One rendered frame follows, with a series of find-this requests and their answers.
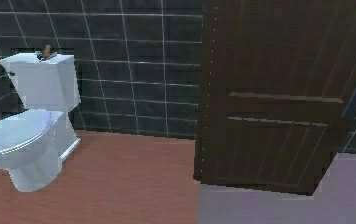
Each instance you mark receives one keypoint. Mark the dark brown wooden door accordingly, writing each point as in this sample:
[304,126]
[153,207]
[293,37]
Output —
[269,100]

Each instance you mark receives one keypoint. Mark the white toilet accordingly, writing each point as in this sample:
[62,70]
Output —
[42,100]

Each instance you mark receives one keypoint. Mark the small brown object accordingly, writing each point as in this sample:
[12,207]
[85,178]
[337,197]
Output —
[46,53]

